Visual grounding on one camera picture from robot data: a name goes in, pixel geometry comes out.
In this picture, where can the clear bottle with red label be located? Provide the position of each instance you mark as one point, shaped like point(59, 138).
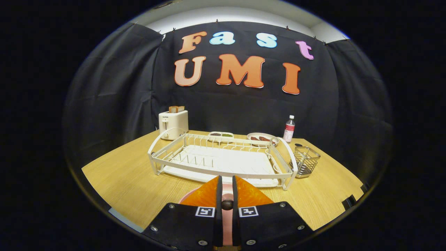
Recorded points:
point(289, 130)

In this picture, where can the black backdrop cloth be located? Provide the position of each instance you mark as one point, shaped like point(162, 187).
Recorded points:
point(244, 108)

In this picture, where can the white toaster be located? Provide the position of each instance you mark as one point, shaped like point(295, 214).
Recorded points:
point(174, 123)

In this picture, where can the white drain tray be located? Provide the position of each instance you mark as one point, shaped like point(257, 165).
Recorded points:
point(226, 160)

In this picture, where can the white plate with meat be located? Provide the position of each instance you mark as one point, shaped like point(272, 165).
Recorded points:
point(258, 134)

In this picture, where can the brown toast slice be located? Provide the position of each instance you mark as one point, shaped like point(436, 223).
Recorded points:
point(172, 109)
point(181, 108)

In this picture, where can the small white sauce dish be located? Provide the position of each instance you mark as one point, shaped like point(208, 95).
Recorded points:
point(227, 135)

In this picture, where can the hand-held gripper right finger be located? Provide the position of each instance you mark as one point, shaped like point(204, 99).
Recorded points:
point(236, 223)

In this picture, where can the pink plate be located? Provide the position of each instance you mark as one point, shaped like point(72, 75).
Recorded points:
point(227, 226)

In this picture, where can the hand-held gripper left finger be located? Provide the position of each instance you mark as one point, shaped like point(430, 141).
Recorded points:
point(219, 223)

